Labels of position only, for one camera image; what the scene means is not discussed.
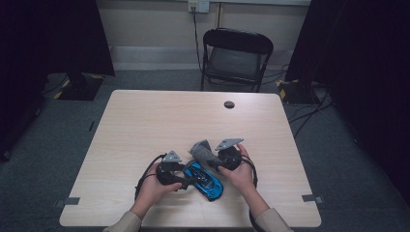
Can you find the person's right hand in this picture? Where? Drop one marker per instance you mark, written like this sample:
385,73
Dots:
241,177

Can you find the grey terry cloth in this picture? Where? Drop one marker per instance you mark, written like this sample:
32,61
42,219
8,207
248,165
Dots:
203,153

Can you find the dark curtain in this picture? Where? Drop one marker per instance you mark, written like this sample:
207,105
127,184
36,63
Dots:
364,64
48,38

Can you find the person's left hand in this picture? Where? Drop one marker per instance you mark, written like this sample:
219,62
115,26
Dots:
153,193

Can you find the short black floor tape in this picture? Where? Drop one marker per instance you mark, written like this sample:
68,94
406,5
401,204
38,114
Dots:
92,125

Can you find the grey tape strip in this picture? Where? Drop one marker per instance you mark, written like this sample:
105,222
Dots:
69,201
311,198

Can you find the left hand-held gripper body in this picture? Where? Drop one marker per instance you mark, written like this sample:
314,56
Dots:
167,174

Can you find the black folding chair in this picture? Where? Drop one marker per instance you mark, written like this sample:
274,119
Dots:
237,61

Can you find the black stand base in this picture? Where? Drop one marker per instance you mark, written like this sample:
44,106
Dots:
80,88
296,93

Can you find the round black table grommet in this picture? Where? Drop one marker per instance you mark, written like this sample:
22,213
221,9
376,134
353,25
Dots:
229,104

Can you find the white wall socket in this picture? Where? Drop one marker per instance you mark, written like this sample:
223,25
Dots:
199,5

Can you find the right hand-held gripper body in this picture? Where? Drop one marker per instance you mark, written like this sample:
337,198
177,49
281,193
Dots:
230,159

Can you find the blue and black toy car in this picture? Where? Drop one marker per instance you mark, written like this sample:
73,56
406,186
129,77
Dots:
206,182

